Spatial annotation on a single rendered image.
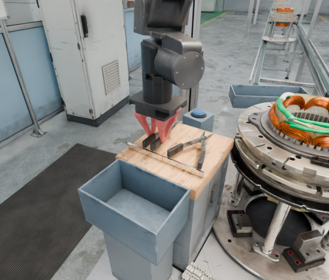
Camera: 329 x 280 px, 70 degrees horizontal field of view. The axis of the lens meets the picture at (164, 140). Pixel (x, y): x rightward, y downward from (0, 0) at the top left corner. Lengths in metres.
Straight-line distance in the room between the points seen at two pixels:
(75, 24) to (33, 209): 1.62
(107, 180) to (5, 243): 1.46
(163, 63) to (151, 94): 0.09
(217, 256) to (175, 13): 0.57
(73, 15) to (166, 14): 2.13
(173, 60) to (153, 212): 0.29
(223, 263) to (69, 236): 1.24
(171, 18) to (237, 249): 0.55
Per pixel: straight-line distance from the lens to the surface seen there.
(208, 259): 0.69
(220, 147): 0.54
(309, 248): 0.72
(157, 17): 0.41
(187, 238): 0.54
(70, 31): 2.57
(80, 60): 2.59
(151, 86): 0.44
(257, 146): 0.52
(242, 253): 0.69
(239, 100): 0.83
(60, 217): 1.88
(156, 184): 0.47
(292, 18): 3.46
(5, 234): 1.95
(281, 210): 0.58
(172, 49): 0.37
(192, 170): 0.45
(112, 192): 0.53
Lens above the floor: 1.36
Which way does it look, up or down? 33 degrees down
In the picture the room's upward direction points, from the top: straight up
